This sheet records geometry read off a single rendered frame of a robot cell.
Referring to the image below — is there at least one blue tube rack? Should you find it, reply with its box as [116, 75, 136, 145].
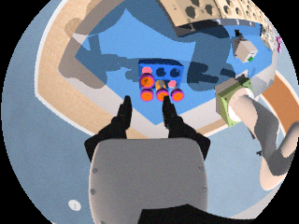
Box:
[138, 60, 184, 91]

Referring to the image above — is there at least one blue bench mat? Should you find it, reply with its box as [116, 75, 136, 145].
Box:
[75, 0, 272, 125]

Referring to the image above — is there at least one white tube rack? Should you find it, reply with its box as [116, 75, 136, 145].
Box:
[261, 24, 273, 50]

